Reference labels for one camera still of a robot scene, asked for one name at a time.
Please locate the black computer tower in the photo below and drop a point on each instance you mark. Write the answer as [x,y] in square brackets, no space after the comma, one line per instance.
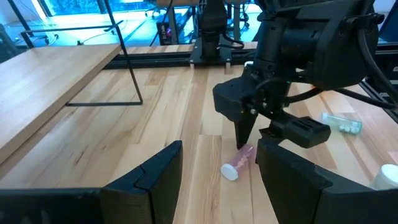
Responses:
[164,32]

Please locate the green bottle with red pill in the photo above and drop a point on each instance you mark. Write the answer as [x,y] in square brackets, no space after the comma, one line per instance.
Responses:
[387,177]

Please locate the wooden shelf with black frame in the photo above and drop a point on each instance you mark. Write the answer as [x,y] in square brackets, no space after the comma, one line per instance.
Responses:
[46,87]

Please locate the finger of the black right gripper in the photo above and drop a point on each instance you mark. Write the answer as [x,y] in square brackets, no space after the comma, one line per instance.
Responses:
[267,134]
[244,130]

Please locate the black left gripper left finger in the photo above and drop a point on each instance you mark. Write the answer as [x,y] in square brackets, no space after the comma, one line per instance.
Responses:
[149,193]

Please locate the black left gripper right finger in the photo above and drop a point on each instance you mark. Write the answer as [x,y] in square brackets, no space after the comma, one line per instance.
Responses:
[289,186]

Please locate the pink medicine bottle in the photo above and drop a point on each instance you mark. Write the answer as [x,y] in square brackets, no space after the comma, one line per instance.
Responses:
[241,160]

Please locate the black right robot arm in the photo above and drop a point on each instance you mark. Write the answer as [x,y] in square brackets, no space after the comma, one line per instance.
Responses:
[326,40]

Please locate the green bottle with white pills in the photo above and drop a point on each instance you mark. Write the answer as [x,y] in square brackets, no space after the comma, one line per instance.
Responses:
[342,124]

